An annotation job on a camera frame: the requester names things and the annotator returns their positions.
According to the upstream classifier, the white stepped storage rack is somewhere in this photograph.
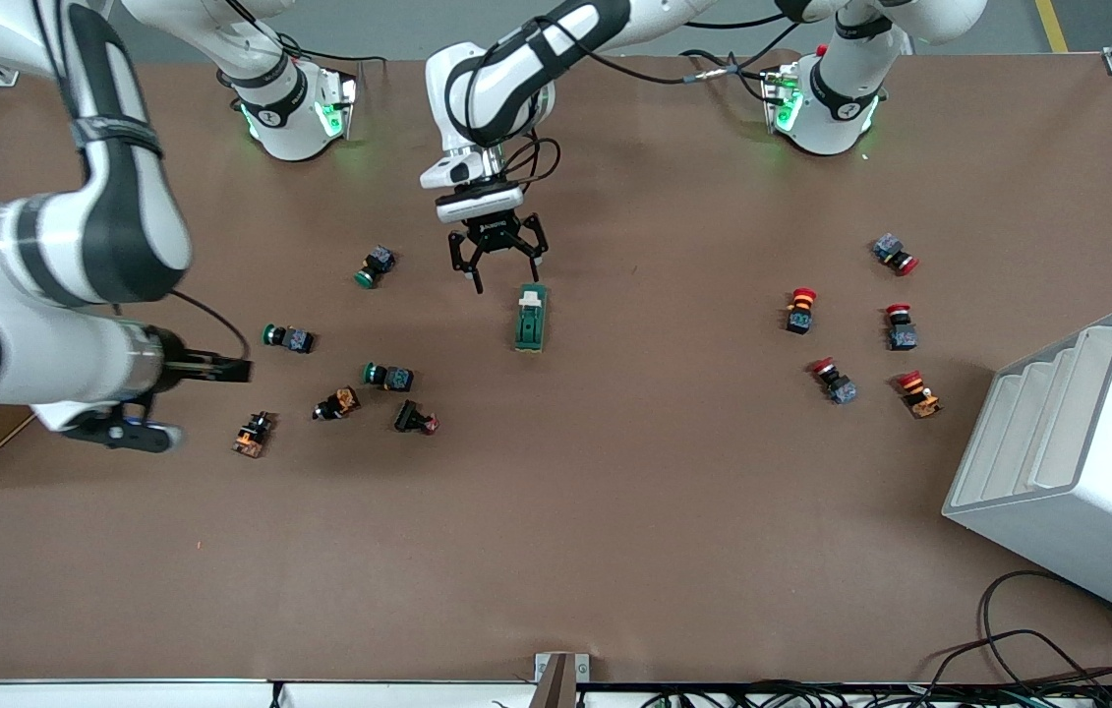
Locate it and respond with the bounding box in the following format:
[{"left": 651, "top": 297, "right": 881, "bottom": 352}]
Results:
[{"left": 942, "top": 304, "right": 1112, "bottom": 633}]

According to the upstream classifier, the red mushroom button grey block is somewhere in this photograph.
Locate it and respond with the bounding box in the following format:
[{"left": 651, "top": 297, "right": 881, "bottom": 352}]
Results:
[
  {"left": 808, "top": 357, "right": 859, "bottom": 406},
  {"left": 885, "top": 304, "right": 918, "bottom": 352},
  {"left": 872, "top": 233, "right": 920, "bottom": 276}
]

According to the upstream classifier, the black looped cable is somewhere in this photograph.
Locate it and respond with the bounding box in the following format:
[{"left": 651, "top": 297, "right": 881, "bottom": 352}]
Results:
[{"left": 978, "top": 570, "right": 1112, "bottom": 689}]

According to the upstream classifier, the black switch with red lamp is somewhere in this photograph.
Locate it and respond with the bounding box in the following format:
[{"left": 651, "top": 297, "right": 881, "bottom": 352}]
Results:
[{"left": 394, "top": 399, "right": 440, "bottom": 436}]

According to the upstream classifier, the metal bracket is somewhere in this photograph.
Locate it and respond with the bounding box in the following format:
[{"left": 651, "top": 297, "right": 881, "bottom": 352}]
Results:
[{"left": 534, "top": 652, "right": 591, "bottom": 708}]

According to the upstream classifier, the green load switch white lever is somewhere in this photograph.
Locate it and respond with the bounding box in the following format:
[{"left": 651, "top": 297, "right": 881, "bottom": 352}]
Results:
[{"left": 513, "top": 282, "right": 551, "bottom": 354}]

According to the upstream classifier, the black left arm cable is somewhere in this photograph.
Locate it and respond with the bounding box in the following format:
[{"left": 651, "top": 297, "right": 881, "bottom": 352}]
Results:
[{"left": 492, "top": 136, "right": 563, "bottom": 194}]

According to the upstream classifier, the black cable bundle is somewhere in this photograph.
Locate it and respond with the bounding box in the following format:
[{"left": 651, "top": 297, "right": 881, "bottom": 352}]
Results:
[{"left": 605, "top": 629, "right": 1112, "bottom": 708}]

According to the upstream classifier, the orange block push button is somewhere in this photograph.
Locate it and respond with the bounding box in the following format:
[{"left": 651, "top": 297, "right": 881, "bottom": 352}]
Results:
[
  {"left": 232, "top": 411, "right": 276, "bottom": 459},
  {"left": 313, "top": 386, "right": 362, "bottom": 422}
]

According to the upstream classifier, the white table edge rail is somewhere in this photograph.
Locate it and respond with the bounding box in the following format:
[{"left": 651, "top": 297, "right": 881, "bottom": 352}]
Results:
[{"left": 0, "top": 678, "right": 537, "bottom": 708}]

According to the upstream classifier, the black cable with metal connector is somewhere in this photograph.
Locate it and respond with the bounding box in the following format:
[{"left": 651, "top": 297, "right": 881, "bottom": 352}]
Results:
[{"left": 595, "top": 44, "right": 785, "bottom": 99}]

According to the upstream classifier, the red button orange block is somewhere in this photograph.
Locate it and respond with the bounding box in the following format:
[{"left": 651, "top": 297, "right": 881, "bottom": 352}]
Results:
[{"left": 897, "top": 370, "right": 943, "bottom": 420}]

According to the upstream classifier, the green push button switch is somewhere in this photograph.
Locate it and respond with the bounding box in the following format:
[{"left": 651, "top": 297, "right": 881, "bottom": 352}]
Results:
[
  {"left": 363, "top": 362, "right": 416, "bottom": 392},
  {"left": 355, "top": 246, "right": 396, "bottom": 290},
  {"left": 263, "top": 323, "right": 317, "bottom": 355}
]

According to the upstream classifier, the red button yellow ring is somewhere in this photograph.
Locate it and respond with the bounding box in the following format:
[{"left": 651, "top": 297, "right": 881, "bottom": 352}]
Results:
[{"left": 784, "top": 287, "right": 819, "bottom": 335}]

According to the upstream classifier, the brown paper table cover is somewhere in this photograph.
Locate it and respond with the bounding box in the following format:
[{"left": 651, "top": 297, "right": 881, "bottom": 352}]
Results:
[{"left": 0, "top": 51, "right": 1112, "bottom": 684}]

